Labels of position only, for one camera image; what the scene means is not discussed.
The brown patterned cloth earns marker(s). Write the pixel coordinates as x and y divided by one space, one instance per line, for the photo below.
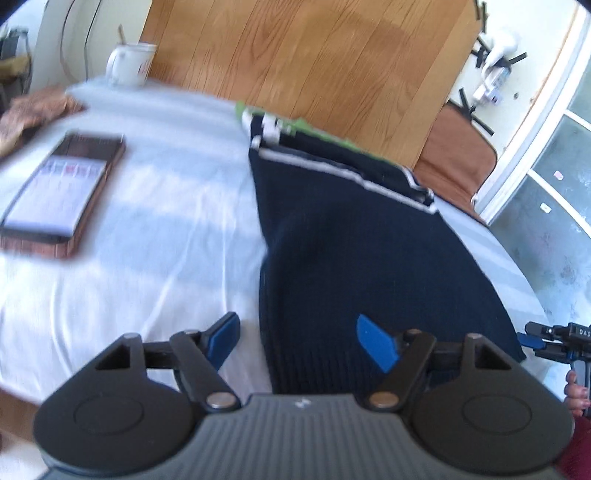
32 110

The person's red sleeved forearm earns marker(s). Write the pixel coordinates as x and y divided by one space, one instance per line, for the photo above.
579 452

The white wall charger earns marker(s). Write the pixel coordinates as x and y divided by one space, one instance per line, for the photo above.
496 69

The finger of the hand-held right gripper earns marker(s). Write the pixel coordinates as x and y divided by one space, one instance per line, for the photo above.
542 348
545 329

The white printed mug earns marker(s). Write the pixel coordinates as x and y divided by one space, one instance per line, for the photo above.
131 64

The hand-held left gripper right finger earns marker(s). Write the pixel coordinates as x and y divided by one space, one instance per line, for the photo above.
376 344

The brown perforated seat cushion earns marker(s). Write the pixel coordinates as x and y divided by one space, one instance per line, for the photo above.
457 157

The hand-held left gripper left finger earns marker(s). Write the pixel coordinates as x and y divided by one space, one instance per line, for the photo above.
224 339

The smartphone in brown case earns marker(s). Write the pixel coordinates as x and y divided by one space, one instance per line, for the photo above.
64 189

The wooden board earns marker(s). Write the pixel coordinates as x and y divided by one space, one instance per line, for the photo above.
300 60

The thin wooden stick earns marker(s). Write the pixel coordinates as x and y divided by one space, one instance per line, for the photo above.
122 36

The person's right hand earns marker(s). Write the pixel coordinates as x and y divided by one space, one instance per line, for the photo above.
581 399

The navy striped knit sweater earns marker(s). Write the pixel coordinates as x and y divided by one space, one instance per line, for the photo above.
369 258

